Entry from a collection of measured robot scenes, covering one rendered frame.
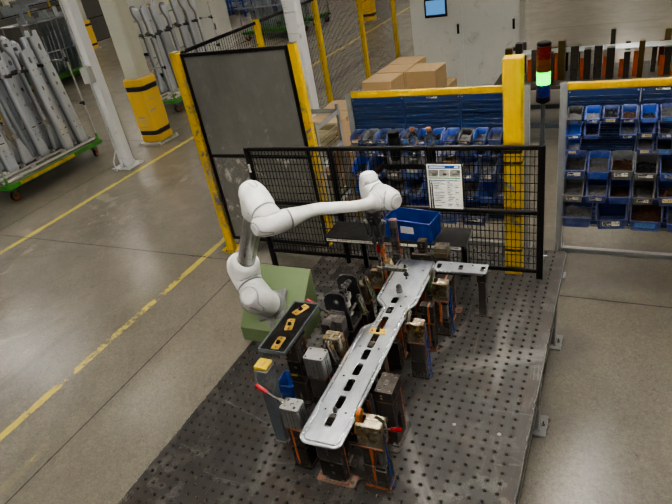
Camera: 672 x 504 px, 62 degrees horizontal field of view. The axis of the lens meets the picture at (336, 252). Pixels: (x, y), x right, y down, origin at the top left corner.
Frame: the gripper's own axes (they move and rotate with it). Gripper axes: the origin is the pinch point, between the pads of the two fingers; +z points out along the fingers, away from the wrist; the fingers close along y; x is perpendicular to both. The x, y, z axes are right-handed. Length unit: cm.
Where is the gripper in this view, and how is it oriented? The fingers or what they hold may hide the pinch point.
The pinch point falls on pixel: (377, 242)
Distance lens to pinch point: 306.0
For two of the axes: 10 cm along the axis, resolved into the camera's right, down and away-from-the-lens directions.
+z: 1.6, 8.5, 5.0
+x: 3.9, -5.2, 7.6
